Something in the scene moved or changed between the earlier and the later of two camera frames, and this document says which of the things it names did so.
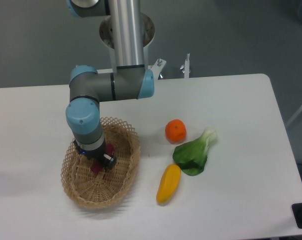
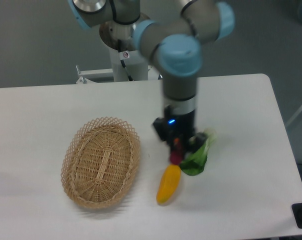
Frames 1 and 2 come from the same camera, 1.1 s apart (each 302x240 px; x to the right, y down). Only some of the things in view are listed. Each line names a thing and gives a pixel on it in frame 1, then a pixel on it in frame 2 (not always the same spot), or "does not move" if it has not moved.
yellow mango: (168, 183) does not move
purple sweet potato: (98, 166) to (176, 156)
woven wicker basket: (110, 187) does not move
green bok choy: (191, 157) does not move
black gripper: (109, 161) to (180, 127)
